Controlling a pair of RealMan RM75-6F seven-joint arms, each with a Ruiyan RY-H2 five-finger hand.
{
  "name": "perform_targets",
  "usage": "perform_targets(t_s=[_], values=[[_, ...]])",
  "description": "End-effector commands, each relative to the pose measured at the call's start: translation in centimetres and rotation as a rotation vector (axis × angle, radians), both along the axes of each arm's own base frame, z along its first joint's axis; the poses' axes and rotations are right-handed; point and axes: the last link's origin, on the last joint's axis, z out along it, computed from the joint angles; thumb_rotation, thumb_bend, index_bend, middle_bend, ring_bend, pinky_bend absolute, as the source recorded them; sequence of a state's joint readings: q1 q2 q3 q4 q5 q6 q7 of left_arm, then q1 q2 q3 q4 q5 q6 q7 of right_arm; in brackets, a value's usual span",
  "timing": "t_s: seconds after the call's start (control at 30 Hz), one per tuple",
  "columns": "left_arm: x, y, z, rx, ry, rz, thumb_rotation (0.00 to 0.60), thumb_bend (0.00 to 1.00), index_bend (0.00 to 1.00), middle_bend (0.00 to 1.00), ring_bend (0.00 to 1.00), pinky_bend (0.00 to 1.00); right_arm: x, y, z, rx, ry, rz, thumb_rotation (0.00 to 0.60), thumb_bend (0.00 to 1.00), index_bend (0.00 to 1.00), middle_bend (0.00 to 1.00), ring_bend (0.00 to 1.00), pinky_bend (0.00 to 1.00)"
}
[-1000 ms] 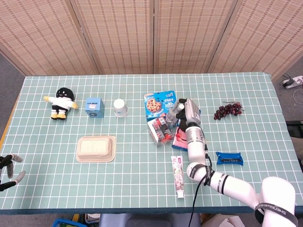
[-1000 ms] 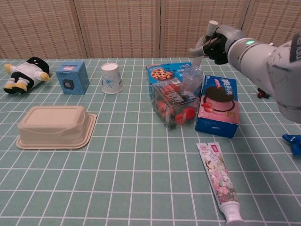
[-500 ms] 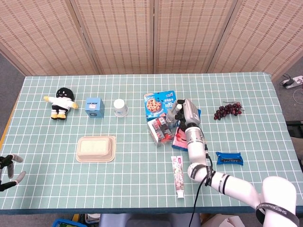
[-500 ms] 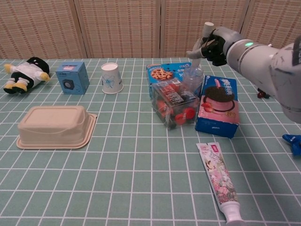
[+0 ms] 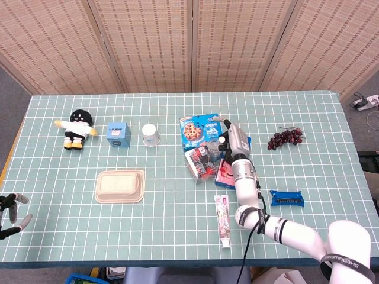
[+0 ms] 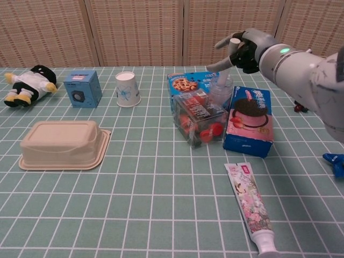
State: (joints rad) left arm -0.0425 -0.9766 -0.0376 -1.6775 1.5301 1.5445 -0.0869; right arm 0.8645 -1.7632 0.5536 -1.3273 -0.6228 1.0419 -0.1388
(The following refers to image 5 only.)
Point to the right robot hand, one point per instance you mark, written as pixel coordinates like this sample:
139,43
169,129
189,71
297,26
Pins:
238,142

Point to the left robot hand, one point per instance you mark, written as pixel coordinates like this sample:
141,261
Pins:
13,207

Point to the clear plastic tube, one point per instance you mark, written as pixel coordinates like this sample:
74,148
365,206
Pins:
221,138

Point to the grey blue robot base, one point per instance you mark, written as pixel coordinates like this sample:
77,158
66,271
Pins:
183,276

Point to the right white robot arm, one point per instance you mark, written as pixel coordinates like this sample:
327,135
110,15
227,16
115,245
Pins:
247,183

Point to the clear box with red items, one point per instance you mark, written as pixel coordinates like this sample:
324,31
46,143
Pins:
198,165

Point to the floral toothpaste tube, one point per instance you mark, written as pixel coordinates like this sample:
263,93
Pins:
223,219

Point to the pink blue Oreo box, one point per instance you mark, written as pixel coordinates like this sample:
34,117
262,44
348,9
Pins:
223,177

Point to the blue cookie bag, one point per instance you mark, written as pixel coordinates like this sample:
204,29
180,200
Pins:
194,130

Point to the dark red grape bunch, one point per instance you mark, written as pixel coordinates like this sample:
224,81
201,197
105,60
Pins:
284,138

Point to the blue snack wrapper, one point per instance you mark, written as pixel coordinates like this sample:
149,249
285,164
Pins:
287,198

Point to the white paper cup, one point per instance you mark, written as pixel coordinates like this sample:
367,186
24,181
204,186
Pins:
150,134

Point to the blue plastic crate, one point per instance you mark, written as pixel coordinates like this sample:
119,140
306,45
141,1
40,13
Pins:
80,278

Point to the black penguin plush toy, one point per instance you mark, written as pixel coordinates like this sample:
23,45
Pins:
76,128

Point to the green grid tablecloth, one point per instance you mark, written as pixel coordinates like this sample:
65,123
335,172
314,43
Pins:
177,225

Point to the beige pulp food container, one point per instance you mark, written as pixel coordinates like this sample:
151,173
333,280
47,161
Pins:
118,185

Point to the blue speaker box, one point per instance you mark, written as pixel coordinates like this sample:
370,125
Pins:
118,134

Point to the white device under table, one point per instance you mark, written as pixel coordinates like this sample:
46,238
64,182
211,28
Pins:
116,272

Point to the bamboo folding screen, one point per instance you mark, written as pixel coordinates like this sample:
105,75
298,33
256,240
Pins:
154,44

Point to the black floor object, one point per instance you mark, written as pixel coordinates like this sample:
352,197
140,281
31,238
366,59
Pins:
368,159

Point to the white power strip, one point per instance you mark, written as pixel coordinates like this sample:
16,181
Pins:
367,102

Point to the brown cardboard box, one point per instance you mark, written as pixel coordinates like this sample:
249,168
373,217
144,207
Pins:
284,279

